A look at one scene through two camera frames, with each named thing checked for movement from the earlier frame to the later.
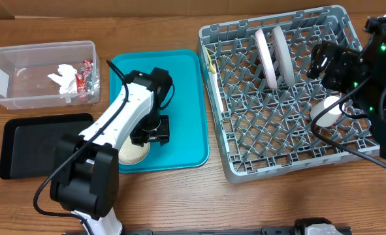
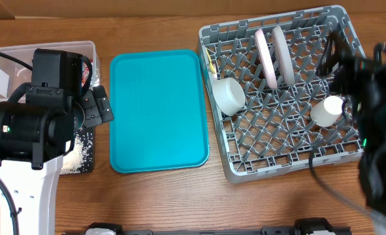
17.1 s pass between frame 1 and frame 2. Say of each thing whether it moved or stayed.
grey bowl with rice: moved
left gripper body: moved
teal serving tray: stayed
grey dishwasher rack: stayed
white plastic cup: stayed
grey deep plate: stayed
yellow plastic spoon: stayed
